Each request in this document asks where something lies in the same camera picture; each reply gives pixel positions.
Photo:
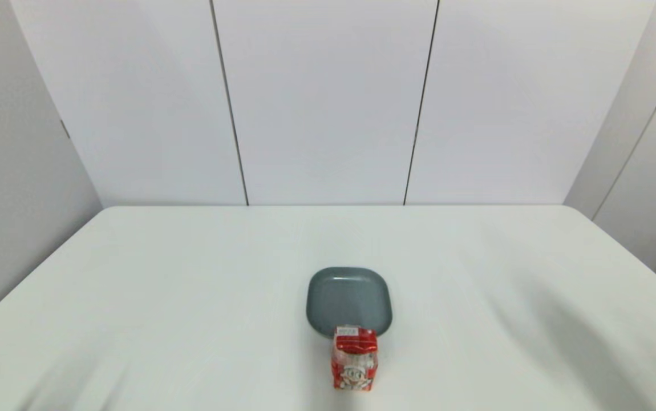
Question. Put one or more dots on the red milk carton with cartoon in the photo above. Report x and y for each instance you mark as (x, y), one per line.
(355, 357)

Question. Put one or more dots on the grey square plate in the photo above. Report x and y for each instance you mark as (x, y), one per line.
(348, 297)

